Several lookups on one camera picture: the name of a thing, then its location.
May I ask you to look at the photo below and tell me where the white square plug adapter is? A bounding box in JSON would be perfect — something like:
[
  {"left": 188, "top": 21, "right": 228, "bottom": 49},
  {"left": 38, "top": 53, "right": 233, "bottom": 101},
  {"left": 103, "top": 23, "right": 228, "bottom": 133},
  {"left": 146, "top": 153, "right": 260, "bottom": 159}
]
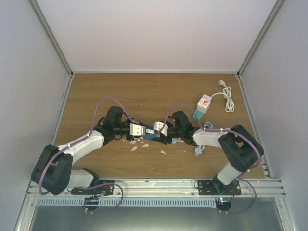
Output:
[{"left": 145, "top": 128, "right": 155, "bottom": 135}]

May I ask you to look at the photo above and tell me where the blue cube plug adapter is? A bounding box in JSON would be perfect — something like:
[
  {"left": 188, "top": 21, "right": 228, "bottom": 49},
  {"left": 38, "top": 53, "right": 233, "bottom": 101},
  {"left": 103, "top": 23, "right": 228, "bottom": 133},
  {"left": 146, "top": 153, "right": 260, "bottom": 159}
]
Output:
[{"left": 144, "top": 126, "right": 160, "bottom": 141}]

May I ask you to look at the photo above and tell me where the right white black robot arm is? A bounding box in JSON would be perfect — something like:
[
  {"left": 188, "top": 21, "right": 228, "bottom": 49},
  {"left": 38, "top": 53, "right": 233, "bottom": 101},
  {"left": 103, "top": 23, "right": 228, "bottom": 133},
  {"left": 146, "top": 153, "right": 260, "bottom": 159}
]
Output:
[{"left": 154, "top": 111, "right": 264, "bottom": 195}]

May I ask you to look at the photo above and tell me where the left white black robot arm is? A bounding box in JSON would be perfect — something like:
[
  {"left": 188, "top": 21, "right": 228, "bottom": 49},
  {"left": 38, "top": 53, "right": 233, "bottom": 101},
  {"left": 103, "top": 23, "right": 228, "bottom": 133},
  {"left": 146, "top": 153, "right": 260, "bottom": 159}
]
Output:
[{"left": 31, "top": 106, "right": 146, "bottom": 195}]

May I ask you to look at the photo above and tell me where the white cube socket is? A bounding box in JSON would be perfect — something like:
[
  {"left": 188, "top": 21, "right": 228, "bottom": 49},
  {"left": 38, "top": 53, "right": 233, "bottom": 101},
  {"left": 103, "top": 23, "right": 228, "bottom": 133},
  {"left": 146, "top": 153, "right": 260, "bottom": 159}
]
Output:
[{"left": 196, "top": 94, "right": 212, "bottom": 114}]

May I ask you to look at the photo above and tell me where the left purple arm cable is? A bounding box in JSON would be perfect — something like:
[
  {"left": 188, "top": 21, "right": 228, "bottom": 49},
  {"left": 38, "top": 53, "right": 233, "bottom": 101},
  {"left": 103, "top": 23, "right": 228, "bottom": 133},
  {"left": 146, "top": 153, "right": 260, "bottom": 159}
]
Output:
[{"left": 38, "top": 96, "right": 142, "bottom": 215}]

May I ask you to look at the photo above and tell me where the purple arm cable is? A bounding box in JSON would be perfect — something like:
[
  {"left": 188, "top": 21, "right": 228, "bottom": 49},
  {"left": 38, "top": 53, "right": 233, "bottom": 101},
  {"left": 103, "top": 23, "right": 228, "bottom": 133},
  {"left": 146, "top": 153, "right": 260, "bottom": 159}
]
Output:
[
  {"left": 165, "top": 103, "right": 263, "bottom": 215},
  {"left": 38, "top": 96, "right": 142, "bottom": 215}
]

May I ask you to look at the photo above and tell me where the aluminium front rail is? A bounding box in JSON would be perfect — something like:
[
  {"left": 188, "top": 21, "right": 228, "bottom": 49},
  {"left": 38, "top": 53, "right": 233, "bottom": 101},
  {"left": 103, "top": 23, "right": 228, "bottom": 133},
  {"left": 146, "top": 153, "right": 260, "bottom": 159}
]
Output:
[{"left": 26, "top": 177, "right": 287, "bottom": 198}]

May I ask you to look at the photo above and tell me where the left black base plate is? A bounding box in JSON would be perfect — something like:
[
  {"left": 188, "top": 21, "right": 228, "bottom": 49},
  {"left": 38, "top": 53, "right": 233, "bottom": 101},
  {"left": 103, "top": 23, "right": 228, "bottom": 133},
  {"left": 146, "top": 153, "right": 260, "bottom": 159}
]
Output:
[{"left": 68, "top": 180, "right": 114, "bottom": 196}]

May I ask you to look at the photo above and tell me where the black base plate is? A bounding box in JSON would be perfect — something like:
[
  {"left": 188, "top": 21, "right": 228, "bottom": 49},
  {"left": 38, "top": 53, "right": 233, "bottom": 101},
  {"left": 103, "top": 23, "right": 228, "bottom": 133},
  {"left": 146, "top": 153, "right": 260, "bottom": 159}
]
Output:
[
  {"left": 196, "top": 180, "right": 242, "bottom": 196},
  {"left": 68, "top": 180, "right": 114, "bottom": 196}
]

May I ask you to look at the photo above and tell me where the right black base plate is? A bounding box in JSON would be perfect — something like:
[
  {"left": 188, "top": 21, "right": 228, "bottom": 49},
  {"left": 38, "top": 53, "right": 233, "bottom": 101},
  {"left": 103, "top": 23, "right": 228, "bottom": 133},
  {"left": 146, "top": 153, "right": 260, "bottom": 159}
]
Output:
[{"left": 196, "top": 180, "right": 242, "bottom": 196}]

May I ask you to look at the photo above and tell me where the white coiled power cable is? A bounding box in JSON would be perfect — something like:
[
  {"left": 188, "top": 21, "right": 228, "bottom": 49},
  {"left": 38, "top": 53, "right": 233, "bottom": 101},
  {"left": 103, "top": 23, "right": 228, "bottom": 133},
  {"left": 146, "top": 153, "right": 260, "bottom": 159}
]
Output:
[{"left": 211, "top": 79, "right": 235, "bottom": 113}]

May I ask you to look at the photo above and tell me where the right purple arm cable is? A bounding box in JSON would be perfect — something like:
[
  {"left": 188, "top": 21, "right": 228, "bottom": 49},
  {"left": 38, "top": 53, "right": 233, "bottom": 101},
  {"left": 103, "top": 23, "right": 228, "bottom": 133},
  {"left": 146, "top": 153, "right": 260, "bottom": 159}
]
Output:
[{"left": 165, "top": 103, "right": 263, "bottom": 215}]

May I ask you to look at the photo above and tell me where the grey slotted cable duct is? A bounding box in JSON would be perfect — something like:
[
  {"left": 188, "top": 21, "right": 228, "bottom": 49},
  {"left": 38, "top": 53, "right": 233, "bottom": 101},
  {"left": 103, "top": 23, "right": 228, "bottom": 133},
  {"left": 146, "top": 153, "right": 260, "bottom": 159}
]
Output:
[{"left": 37, "top": 197, "right": 216, "bottom": 208}]

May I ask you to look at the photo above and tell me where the left aluminium frame post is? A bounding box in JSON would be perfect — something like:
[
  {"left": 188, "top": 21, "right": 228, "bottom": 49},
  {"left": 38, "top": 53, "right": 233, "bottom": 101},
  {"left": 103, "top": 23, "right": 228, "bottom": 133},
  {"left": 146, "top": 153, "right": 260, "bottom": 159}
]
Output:
[{"left": 28, "top": 0, "right": 74, "bottom": 78}]

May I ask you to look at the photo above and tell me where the aluminium frame post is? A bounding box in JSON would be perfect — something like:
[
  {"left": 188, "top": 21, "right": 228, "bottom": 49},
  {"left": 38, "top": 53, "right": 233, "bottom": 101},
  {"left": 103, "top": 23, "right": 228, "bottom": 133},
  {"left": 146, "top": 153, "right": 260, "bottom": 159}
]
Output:
[
  {"left": 28, "top": 0, "right": 74, "bottom": 78},
  {"left": 236, "top": 0, "right": 285, "bottom": 78}
]

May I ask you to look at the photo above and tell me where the right aluminium frame post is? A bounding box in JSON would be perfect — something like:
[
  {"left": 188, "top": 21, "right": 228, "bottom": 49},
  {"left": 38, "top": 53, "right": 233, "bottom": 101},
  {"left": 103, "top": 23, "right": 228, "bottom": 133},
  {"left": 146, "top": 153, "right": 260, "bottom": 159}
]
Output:
[{"left": 236, "top": 0, "right": 285, "bottom": 78}]

